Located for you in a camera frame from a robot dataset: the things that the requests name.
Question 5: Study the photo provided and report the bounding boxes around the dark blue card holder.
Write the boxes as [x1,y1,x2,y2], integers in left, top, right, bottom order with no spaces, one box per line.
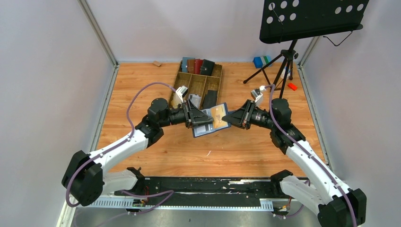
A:
[192,102,233,139]

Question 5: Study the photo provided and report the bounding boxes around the gold orange card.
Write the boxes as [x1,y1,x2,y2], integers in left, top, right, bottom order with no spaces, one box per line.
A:
[210,104,229,130]

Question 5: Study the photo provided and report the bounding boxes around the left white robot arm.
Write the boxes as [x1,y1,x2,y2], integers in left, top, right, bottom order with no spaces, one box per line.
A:
[61,98,213,207]

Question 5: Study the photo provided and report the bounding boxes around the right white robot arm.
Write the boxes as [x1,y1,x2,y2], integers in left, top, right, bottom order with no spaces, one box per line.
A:
[222,98,367,227]

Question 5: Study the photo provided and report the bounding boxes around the white cards pile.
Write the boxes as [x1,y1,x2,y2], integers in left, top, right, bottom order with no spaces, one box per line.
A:
[189,94,201,108]

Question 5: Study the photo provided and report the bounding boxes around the black cards pile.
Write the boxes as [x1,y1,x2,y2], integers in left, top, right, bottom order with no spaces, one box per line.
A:
[202,90,218,109]

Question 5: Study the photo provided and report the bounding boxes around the black card holder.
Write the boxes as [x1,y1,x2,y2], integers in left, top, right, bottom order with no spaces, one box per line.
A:
[200,59,215,76]

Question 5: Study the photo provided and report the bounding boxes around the red card holder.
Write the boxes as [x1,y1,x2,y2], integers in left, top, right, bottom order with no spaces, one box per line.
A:
[194,59,203,75]

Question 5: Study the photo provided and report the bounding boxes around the brown card holder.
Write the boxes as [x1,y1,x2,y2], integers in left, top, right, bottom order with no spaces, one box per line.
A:
[186,59,195,73]

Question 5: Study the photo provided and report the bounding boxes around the teal card holder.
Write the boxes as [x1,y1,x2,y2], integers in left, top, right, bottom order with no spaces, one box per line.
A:
[181,57,195,73]

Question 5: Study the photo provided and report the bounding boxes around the woven wicker tray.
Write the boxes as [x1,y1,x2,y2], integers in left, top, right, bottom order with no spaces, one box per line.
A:
[173,61,223,109]

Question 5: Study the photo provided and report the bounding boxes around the small wooden block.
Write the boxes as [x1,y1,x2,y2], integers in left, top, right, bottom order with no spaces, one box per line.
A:
[152,61,162,67]

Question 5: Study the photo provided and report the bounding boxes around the red block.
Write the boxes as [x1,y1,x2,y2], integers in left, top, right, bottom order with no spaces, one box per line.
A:
[288,83,298,91]

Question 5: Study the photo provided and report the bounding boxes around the blue green block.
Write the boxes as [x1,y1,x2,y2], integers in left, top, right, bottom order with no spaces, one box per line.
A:
[253,55,271,69]

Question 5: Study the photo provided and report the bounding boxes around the black music stand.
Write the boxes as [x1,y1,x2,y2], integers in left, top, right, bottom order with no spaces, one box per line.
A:
[256,0,369,97]

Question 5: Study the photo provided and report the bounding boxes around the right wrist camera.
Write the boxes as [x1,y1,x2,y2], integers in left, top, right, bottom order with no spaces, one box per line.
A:
[251,86,267,107]

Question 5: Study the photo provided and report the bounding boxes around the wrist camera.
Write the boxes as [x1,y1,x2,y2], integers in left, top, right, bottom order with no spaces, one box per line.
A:
[251,86,267,107]
[172,86,188,108]

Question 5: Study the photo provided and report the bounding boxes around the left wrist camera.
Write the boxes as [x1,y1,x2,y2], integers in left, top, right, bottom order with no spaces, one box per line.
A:
[172,86,188,108]

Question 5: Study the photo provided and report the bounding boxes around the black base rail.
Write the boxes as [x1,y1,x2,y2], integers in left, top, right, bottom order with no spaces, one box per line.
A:
[128,176,289,202]

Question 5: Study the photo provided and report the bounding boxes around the white slotted cable duct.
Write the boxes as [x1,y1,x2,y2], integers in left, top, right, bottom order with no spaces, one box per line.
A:
[89,193,273,211]

